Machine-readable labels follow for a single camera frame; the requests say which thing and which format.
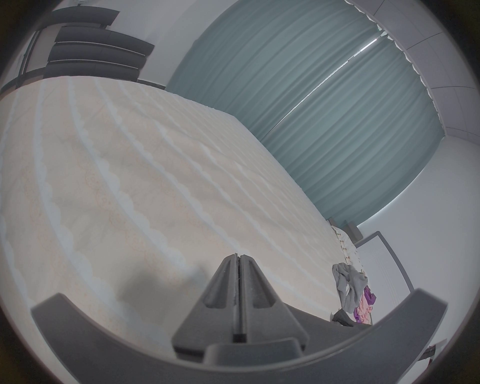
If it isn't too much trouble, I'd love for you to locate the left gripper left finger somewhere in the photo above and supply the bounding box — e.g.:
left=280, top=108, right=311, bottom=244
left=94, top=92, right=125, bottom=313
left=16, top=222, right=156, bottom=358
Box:
left=172, top=254, right=241, bottom=354

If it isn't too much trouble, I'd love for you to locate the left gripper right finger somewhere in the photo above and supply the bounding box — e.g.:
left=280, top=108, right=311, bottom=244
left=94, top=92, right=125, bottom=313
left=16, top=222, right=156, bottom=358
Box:
left=242, top=255, right=309, bottom=351

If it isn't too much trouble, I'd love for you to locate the black T-shirt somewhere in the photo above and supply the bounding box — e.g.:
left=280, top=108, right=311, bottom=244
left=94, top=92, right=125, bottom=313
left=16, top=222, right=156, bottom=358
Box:
left=279, top=299, right=370, bottom=347

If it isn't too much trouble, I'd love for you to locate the pile of clothes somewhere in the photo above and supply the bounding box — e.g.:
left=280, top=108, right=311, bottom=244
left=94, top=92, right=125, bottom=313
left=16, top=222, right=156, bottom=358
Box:
left=330, top=285, right=377, bottom=327

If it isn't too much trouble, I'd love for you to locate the grey garment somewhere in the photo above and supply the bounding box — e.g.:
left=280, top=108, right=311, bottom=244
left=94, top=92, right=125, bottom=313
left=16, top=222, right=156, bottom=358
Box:
left=332, top=262, right=369, bottom=315

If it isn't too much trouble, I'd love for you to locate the white printed pillow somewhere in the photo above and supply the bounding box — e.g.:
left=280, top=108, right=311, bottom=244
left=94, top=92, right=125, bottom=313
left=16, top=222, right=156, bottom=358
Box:
left=330, top=225, right=364, bottom=276

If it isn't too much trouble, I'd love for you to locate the grey bedside table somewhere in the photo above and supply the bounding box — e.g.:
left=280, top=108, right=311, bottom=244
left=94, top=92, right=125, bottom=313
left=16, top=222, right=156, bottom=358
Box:
left=345, top=221, right=364, bottom=241

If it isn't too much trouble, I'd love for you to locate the bed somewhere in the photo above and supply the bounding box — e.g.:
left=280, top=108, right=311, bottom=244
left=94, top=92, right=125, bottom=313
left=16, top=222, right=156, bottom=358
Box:
left=0, top=75, right=416, bottom=349

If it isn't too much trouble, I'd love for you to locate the blue-green curtain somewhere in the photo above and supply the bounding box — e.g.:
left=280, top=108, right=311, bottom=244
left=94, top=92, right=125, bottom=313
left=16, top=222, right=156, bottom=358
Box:
left=259, top=33, right=447, bottom=227
left=165, top=0, right=385, bottom=140

